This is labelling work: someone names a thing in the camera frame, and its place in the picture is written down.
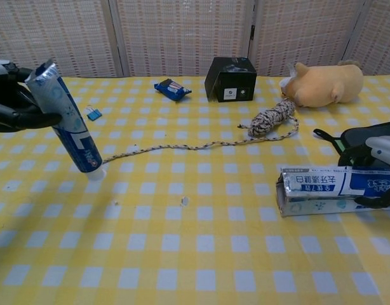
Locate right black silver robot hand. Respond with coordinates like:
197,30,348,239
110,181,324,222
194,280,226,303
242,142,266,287
337,135,390,210

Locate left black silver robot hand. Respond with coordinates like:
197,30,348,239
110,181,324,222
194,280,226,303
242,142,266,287
0,58,62,133

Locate blue white toothpaste tube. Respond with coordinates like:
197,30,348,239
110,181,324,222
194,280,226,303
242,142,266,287
25,58,107,181

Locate blue white toothpaste box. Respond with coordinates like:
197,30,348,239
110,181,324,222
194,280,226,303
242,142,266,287
276,165,390,218

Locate black cardboard box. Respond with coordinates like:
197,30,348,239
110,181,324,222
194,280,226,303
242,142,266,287
204,57,258,103

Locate blue binder clip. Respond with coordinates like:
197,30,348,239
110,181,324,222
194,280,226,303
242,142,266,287
86,106,102,122

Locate yellow plush toy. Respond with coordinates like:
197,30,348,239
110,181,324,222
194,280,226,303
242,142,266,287
279,59,364,109

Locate woven folding screen panel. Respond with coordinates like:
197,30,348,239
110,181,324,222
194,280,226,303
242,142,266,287
247,0,366,77
107,0,258,77
0,0,124,79
342,0,390,76

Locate blue snack packet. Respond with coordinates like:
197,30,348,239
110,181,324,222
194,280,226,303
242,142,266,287
154,78,192,102

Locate yellow white checked tablecloth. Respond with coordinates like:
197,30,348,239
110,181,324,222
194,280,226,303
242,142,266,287
0,74,390,305

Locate speckled braided rope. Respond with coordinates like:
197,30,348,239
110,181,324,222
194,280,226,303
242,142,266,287
102,98,300,166

